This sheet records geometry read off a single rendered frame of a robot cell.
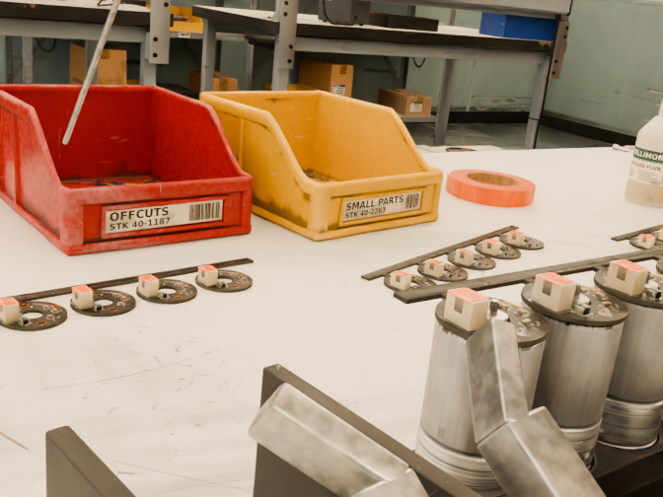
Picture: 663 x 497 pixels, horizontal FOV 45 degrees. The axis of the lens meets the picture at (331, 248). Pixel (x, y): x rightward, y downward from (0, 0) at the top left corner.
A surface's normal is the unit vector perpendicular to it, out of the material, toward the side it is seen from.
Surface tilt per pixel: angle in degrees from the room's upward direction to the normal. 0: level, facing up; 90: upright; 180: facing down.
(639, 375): 90
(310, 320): 0
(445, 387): 90
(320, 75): 92
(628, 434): 90
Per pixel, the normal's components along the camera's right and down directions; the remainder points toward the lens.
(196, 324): 0.10, -0.95
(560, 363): -0.31, 0.27
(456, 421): -0.54, 0.22
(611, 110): -0.84, 0.09
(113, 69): 0.54, 0.32
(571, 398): -0.05, 0.31
